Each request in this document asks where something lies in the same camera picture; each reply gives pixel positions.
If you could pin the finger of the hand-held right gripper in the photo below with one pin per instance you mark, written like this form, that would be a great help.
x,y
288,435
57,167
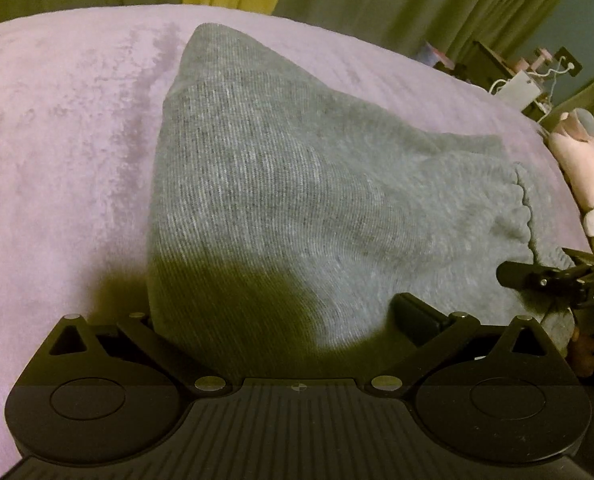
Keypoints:
x,y
519,276

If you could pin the brown teddy bear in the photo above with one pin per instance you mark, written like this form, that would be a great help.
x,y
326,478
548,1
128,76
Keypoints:
x,y
584,355

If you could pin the purple blanket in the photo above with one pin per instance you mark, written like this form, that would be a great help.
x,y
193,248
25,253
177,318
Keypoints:
x,y
52,160

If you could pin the grey pants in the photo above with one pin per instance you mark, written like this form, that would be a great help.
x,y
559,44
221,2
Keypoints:
x,y
277,185

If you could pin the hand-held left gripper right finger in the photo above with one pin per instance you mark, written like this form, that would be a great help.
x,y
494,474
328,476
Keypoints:
x,y
417,320

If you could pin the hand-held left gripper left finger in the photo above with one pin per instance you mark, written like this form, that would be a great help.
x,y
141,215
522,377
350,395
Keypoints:
x,y
167,355

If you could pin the white box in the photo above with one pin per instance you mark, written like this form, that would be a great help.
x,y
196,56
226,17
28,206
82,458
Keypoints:
x,y
519,91

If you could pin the pale pink plush toy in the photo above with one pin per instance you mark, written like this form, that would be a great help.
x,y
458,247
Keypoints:
x,y
584,160

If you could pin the dark cluttered shelf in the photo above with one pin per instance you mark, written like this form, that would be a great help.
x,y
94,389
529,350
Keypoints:
x,y
487,60

